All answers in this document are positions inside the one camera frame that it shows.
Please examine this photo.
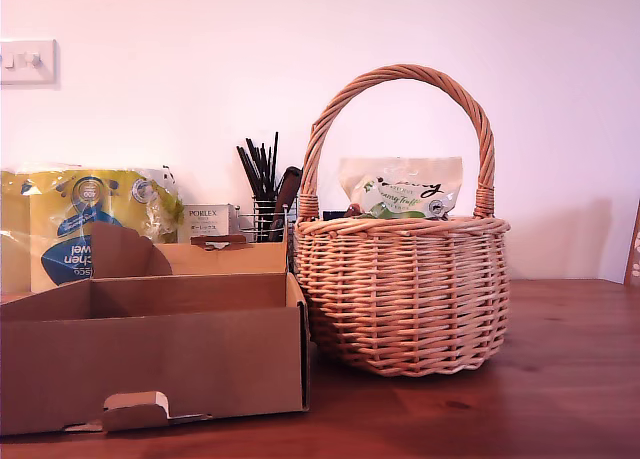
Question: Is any yellow kitchen towel pack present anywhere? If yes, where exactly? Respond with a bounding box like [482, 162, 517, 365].
[0, 162, 185, 295]

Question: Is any woven wicker basket with handle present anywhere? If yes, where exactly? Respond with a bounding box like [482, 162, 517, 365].
[293, 64, 512, 379]

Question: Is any white Galaxy truffle egg bag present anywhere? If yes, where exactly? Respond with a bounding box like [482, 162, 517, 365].
[338, 156, 464, 220]

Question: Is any white wall light switch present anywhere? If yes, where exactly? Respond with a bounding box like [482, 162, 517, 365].
[0, 38, 57, 86]

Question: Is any wire utensil holder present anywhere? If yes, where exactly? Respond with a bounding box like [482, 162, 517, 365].
[238, 194, 300, 244]

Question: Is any wooden chair back with dots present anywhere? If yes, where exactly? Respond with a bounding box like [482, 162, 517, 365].
[623, 213, 640, 286]

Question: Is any brown cardboard box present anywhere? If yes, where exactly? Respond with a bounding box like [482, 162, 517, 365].
[0, 221, 312, 436]

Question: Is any white Porlex box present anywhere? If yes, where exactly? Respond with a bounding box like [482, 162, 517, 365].
[182, 202, 240, 244]

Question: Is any thin black stick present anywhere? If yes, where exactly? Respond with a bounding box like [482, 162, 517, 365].
[270, 130, 281, 200]
[260, 140, 274, 199]
[244, 137, 269, 199]
[236, 145, 260, 199]

